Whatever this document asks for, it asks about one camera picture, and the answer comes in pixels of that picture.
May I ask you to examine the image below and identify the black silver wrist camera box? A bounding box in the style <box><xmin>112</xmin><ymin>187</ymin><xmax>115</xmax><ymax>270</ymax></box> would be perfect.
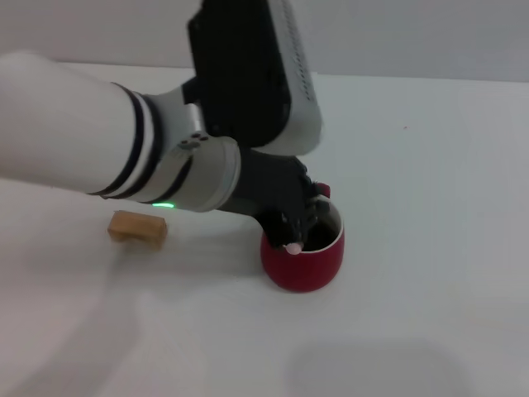
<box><xmin>186</xmin><ymin>0</ymin><xmax>325</xmax><ymax>157</ymax></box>

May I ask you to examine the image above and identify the red ceramic cup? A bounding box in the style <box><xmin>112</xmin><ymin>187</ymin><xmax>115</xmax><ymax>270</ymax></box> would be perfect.
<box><xmin>260</xmin><ymin>183</ymin><xmax>346</xmax><ymax>294</ymax></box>

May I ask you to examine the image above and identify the notched wooden block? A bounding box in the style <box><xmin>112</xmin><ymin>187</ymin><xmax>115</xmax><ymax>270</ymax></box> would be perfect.
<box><xmin>107</xmin><ymin>209</ymin><xmax>169</xmax><ymax>251</ymax></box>

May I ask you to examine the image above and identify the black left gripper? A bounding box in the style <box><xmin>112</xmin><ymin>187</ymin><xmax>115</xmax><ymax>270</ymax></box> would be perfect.
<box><xmin>224</xmin><ymin>147</ymin><xmax>331</xmax><ymax>252</ymax></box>

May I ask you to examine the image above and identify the dark brown coffee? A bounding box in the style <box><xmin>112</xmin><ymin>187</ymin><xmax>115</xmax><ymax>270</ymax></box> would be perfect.
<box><xmin>304</xmin><ymin>220</ymin><xmax>342</xmax><ymax>254</ymax></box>

